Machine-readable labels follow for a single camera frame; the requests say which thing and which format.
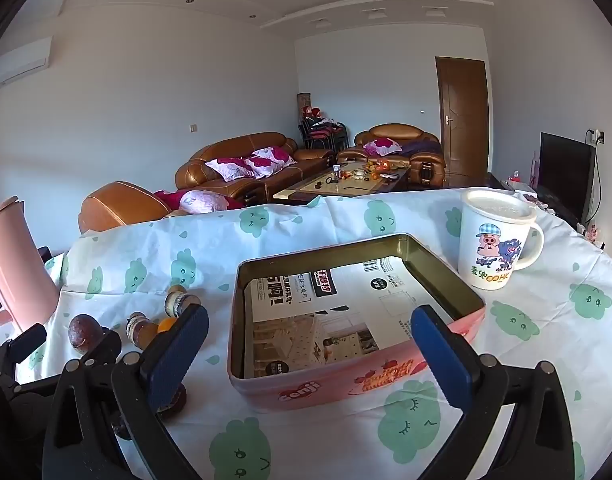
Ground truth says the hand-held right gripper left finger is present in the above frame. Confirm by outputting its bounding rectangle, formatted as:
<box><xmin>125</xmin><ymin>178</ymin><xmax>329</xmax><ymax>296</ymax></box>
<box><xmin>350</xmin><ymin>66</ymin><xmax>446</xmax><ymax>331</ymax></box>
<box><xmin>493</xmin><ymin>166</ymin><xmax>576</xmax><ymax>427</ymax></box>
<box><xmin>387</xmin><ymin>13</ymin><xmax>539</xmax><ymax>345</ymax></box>
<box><xmin>42</xmin><ymin>302</ymin><xmax>210</xmax><ymax>480</ymax></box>

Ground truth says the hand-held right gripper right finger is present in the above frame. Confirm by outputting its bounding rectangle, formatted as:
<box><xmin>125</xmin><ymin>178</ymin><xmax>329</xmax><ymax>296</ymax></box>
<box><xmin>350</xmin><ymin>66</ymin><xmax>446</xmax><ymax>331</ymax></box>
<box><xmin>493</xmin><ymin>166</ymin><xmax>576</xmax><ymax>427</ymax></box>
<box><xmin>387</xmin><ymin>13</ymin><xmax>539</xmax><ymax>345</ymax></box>
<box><xmin>410</xmin><ymin>304</ymin><xmax>576</xmax><ymax>480</ymax></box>

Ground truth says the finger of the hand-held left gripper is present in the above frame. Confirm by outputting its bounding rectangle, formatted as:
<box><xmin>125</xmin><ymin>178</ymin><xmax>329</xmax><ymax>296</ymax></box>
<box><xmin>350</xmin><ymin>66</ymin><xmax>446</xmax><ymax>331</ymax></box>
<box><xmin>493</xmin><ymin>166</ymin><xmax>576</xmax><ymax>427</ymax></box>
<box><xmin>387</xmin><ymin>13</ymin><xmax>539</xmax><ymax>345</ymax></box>
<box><xmin>78</xmin><ymin>327</ymin><xmax>123</xmax><ymax>368</ymax></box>

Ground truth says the dark purple passion fruit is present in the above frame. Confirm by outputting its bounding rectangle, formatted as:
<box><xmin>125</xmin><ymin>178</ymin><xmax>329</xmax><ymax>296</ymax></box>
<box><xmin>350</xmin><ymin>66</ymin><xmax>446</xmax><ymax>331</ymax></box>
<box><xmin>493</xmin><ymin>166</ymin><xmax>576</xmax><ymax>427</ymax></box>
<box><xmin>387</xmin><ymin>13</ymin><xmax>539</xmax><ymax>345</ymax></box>
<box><xmin>68</xmin><ymin>314</ymin><xmax>107</xmax><ymax>351</ymax></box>

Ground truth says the layered cake slice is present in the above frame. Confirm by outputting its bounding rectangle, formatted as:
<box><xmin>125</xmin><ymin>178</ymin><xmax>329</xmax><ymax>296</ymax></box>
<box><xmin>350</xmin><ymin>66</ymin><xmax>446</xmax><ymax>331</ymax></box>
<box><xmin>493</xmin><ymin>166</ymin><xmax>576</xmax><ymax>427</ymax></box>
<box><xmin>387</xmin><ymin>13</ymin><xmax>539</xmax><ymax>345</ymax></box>
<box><xmin>165</xmin><ymin>285</ymin><xmax>203</xmax><ymax>317</ymax></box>
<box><xmin>156</xmin><ymin>385</ymin><xmax>189</xmax><ymax>417</ymax></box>
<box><xmin>126</xmin><ymin>311</ymin><xmax>161</xmax><ymax>350</ymax></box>

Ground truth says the pink tin box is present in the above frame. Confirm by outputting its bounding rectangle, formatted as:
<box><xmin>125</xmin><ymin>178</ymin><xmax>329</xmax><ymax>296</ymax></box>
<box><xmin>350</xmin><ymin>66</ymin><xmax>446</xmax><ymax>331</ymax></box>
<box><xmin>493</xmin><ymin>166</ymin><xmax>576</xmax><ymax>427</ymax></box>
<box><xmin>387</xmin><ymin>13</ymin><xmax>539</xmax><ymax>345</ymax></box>
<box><xmin>227</xmin><ymin>232</ymin><xmax>487</xmax><ymax>411</ymax></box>

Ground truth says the pink plastic kettle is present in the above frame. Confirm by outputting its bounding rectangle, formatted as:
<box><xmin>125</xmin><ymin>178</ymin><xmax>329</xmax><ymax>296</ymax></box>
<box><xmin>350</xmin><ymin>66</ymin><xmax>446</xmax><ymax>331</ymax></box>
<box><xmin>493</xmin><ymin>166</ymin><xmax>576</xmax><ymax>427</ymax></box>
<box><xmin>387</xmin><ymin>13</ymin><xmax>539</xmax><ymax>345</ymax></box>
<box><xmin>0</xmin><ymin>196</ymin><xmax>61</xmax><ymax>333</ymax></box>

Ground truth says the white cartoon mug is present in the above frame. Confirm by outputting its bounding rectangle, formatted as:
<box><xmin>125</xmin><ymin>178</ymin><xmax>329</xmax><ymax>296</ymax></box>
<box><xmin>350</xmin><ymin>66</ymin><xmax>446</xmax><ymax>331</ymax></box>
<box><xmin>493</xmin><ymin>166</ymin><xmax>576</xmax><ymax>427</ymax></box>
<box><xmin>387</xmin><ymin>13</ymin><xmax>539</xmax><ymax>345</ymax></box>
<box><xmin>457</xmin><ymin>189</ymin><xmax>545</xmax><ymax>291</ymax></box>

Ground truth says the printed paper sheet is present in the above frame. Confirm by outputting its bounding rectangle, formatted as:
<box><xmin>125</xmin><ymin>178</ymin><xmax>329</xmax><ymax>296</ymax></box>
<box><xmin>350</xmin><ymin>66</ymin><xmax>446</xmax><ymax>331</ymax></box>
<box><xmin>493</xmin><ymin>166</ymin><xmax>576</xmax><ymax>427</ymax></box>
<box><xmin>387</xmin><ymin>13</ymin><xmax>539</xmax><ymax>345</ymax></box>
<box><xmin>245</xmin><ymin>257</ymin><xmax>454</xmax><ymax>378</ymax></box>

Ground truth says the green cloud print tablecloth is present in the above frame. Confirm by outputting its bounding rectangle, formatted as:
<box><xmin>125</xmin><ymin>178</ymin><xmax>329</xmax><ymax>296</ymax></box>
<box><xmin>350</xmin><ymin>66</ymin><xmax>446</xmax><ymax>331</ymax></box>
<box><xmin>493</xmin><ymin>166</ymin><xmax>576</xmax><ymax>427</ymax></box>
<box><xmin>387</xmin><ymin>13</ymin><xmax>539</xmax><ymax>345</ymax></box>
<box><xmin>16</xmin><ymin>187</ymin><xmax>612</xmax><ymax>480</ymax></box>

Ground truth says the brown leather armchair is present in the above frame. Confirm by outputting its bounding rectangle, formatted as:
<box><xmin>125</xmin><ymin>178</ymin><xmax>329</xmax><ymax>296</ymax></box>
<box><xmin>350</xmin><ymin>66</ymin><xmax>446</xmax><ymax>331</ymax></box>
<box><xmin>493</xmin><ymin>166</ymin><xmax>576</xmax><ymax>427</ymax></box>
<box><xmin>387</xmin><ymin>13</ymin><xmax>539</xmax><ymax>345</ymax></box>
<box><xmin>354</xmin><ymin>123</ymin><xmax>447</xmax><ymax>189</ymax></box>
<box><xmin>78</xmin><ymin>181</ymin><xmax>173</xmax><ymax>234</ymax></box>

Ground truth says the pink floral pillow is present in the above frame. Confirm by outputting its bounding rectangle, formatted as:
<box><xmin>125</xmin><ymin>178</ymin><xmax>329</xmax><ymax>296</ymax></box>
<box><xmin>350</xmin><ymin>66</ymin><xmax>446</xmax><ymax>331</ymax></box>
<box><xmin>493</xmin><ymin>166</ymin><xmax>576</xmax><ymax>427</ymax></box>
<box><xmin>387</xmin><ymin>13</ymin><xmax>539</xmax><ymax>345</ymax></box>
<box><xmin>178</xmin><ymin>190</ymin><xmax>227</xmax><ymax>215</ymax></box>
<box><xmin>242</xmin><ymin>156</ymin><xmax>287</xmax><ymax>179</ymax></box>
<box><xmin>252</xmin><ymin>146</ymin><xmax>297</xmax><ymax>169</ymax></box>
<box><xmin>363</xmin><ymin>138</ymin><xmax>402</xmax><ymax>157</ymax></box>
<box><xmin>205</xmin><ymin>157</ymin><xmax>253</xmax><ymax>183</ymax></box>

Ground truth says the dark television cabinet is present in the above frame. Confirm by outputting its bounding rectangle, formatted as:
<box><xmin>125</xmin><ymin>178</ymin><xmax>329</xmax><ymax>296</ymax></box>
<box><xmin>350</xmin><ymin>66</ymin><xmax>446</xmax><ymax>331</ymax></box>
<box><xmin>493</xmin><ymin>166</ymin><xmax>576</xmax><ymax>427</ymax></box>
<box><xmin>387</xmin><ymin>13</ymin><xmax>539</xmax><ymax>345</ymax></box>
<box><xmin>485</xmin><ymin>172</ymin><xmax>542</xmax><ymax>196</ymax></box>

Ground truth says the glass top coffee table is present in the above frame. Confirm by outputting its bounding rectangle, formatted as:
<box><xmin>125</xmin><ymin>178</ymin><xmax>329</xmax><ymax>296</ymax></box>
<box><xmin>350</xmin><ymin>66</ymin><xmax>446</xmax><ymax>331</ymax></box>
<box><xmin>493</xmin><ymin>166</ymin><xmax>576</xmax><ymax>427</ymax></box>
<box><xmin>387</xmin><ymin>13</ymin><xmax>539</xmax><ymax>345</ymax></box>
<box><xmin>273</xmin><ymin>160</ymin><xmax>411</xmax><ymax>206</ymax></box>

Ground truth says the pile of oranges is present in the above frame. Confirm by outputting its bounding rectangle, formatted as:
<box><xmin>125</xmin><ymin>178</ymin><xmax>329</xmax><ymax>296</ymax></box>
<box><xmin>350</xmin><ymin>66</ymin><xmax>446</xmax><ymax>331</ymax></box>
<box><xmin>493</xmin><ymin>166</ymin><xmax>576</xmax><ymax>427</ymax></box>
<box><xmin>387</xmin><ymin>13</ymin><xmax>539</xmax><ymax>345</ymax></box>
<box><xmin>365</xmin><ymin>159</ymin><xmax>395</xmax><ymax>181</ymax></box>

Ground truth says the brown leather sofa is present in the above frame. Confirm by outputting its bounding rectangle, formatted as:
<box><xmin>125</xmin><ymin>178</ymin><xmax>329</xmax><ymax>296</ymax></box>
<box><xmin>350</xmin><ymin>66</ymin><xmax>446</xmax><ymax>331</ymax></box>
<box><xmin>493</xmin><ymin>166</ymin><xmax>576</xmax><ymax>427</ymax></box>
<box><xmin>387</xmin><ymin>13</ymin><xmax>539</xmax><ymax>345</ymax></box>
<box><xmin>175</xmin><ymin>132</ymin><xmax>337</xmax><ymax>207</ymax></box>

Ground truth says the purple blanket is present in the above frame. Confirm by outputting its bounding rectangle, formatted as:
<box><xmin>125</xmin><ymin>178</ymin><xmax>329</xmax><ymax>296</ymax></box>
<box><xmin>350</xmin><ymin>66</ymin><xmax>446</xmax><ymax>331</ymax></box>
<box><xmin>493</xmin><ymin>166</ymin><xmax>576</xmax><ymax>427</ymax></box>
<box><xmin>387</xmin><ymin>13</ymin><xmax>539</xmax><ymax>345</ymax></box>
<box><xmin>398</xmin><ymin>141</ymin><xmax>442</xmax><ymax>157</ymax></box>

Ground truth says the black television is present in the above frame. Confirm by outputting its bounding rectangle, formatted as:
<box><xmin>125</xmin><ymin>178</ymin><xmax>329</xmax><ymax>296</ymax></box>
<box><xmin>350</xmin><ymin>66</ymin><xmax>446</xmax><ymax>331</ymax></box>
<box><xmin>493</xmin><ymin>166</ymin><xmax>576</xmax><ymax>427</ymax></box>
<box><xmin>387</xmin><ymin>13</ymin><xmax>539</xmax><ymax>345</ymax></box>
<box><xmin>537</xmin><ymin>132</ymin><xmax>595</xmax><ymax>227</ymax></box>

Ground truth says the brown wooden door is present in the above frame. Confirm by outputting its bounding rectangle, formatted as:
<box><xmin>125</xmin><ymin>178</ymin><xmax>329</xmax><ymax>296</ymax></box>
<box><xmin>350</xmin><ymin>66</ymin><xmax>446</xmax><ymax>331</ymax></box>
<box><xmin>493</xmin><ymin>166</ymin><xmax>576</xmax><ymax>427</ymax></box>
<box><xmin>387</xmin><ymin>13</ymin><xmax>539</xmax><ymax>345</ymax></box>
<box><xmin>435</xmin><ymin>56</ymin><xmax>489</xmax><ymax>189</ymax></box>

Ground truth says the stack of dark chairs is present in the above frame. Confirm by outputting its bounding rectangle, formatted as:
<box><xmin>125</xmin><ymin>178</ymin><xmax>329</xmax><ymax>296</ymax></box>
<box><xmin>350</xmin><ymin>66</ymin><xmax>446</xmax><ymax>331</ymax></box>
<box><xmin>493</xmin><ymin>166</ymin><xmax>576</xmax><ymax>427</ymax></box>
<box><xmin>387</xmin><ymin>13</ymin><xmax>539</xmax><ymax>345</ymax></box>
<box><xmin>298</xmin><ymin>117</ymin><xmax>348</xmax><ymax>151</ymax></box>

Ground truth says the white air conditioner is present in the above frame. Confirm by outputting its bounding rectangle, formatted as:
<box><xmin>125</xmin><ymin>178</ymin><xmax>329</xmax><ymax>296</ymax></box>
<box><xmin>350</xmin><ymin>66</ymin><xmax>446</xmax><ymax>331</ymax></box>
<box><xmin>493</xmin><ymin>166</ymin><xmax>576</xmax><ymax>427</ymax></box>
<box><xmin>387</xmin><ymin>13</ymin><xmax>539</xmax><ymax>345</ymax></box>
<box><xmin>0</xmin><ymin>36</ymin><xmax>53</xmax><ymax>96</ymax></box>

